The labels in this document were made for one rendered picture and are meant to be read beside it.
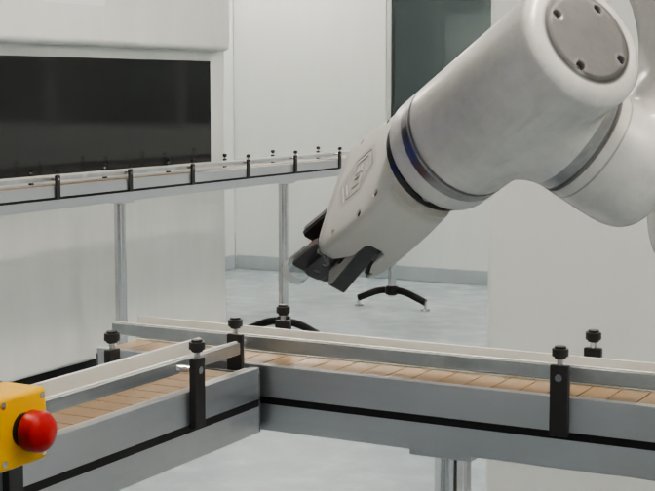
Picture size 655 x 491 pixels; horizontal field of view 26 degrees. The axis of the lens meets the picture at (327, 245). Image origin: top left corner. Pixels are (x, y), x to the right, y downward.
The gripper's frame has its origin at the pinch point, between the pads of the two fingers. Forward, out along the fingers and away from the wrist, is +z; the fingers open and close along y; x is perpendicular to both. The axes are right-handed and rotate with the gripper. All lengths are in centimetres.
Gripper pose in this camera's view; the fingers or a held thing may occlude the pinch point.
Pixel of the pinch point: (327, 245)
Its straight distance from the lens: 107.3
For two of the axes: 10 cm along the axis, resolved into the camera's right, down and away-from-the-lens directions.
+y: -2.6, 8.0, -5.5
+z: -4.8, 3.8, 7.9
